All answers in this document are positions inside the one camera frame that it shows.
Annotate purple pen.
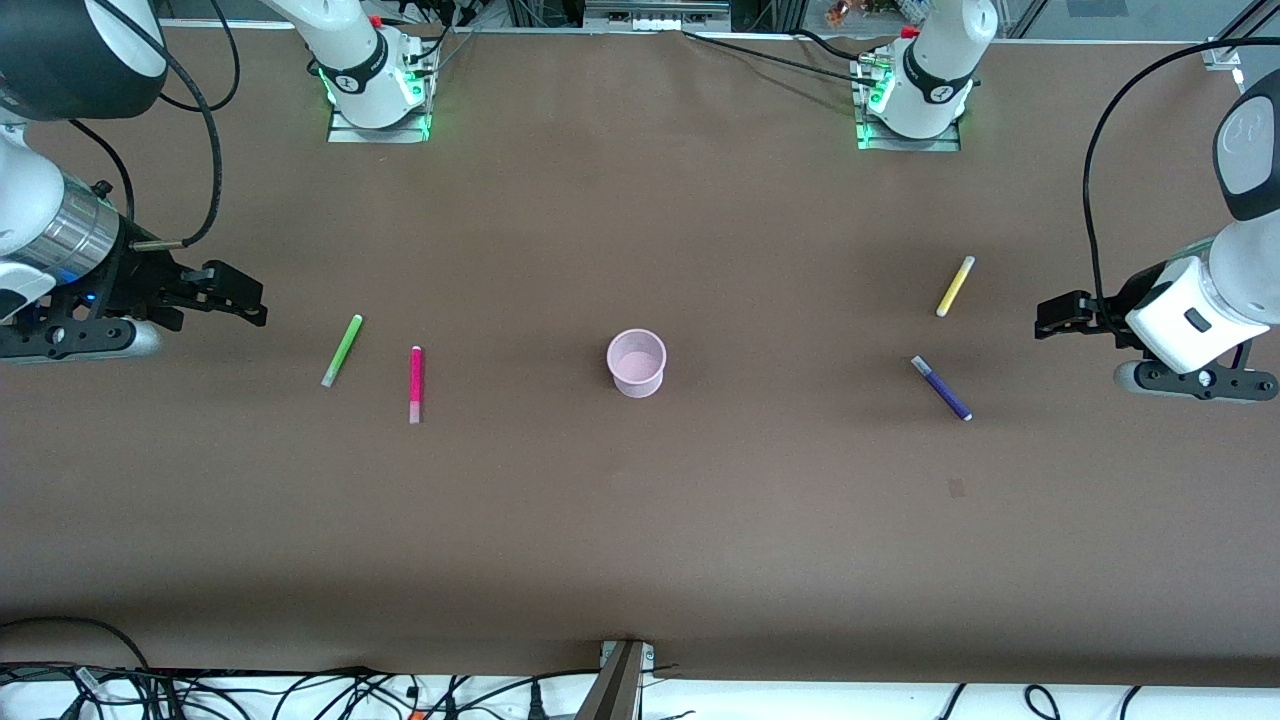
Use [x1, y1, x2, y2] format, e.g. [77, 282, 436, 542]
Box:
[910, 355, 974, 422]

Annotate pink cup holder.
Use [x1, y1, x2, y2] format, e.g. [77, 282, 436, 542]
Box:
[606, 328, 668, 399]

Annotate yellow pen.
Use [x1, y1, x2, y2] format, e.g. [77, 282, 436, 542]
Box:
[935, 255, 976, 319]

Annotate green pen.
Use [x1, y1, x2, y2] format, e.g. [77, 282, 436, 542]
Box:
[320, 314, 364, 389]

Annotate grey power strip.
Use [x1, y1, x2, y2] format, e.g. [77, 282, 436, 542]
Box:
[583, 0, 733, 33]

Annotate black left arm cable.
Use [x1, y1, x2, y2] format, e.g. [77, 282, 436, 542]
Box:
[1083, 38, 1280, 301]

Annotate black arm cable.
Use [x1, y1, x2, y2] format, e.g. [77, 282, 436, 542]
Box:
[60, 0, 241, 251]
[1083, 38, 1280, 301]

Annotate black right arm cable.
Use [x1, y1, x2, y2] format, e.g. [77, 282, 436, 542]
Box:
[60, 0, 241, 251]

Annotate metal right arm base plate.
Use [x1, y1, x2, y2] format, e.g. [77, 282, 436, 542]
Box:
[327, 100, 433, 144]

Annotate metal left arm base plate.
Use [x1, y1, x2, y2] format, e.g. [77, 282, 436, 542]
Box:
[856, 118, 963, 153]

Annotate looped black cable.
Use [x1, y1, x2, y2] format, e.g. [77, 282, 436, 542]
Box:
[0, 615, 151, 673]

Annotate thin black table cable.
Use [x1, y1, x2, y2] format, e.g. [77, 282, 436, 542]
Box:
[683, 30, 886, 89]

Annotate silver metal table bracket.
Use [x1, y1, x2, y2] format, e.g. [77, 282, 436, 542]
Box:
[598, 640, 657, 679]

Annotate grey metal camera post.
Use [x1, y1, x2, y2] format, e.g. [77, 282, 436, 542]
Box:
[578, 643, 646, 720]

